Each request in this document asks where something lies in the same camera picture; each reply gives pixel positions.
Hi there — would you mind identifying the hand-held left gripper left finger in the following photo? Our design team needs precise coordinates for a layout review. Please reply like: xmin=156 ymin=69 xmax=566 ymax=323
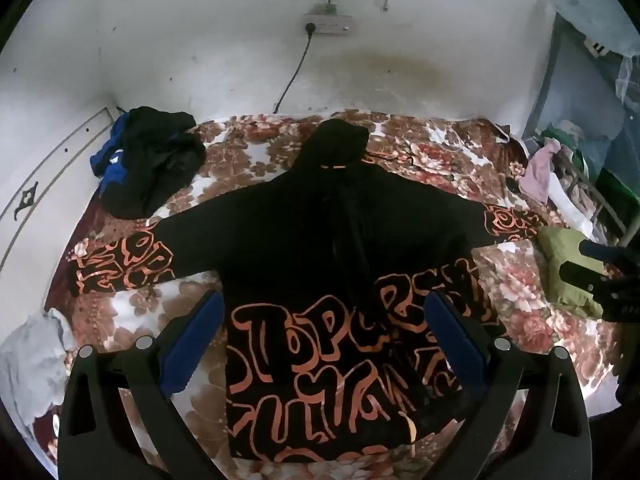
xmin=57 ymin=290 xmax=226 ymax=480

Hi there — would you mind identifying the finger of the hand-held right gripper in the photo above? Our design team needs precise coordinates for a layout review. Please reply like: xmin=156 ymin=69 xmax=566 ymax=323
xmin=579 ymin=240 xmax=640 ymax=267
xmin=559 ymin=259 xmax=610 ymax=295

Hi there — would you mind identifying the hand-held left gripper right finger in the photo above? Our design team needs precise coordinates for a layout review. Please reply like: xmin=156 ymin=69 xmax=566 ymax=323
xmin=425 ymin=290 xmax=591 ymax=480

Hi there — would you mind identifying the black hoodie with orange print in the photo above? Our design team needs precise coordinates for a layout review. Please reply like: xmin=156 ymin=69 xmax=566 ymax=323
xmin=67 ymin=119 xmax=551 ymax=463

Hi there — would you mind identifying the black and blue clothes pile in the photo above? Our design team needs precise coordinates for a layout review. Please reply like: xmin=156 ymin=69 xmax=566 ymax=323
xmin=90 ymin=106 xmax=207 ymax=220

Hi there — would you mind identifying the green folded cloth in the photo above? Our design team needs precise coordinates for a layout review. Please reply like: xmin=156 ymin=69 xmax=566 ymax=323
xmin=537 ymin=225 xmax=608 ymax=318

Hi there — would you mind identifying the white cloth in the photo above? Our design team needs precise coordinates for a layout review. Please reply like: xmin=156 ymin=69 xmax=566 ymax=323
xmin=547 ymin=180 xmax=601 ymax=241

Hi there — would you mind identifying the green bag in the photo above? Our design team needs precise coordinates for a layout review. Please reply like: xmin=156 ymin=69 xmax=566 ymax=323
xmin=597 ymin=167 xmax=640 ymax=221

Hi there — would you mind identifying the floral blanket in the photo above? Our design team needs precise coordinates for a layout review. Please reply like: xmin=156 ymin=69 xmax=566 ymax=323
xmin=42 ymin=112 xmax=623 ymax=480

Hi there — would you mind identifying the pink cloth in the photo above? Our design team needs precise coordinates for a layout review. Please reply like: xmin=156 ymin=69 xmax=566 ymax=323
xmin=520 ymin=140 xmax=562 ymax=203

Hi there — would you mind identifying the grey crumpled cloth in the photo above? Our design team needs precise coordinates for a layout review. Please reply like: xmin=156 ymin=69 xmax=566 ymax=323
xmin=0 ymin=307 xmax=78 ymax=431

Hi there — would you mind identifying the white power outlet box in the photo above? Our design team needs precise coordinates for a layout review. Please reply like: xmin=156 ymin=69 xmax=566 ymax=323
xmin=302 ymin=4 xmax=353 ymax=36

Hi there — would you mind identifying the metal bed frame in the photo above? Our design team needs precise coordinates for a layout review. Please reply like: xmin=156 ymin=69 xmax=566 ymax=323
xmin=560 ymin=150 xmax=633 ymax=248

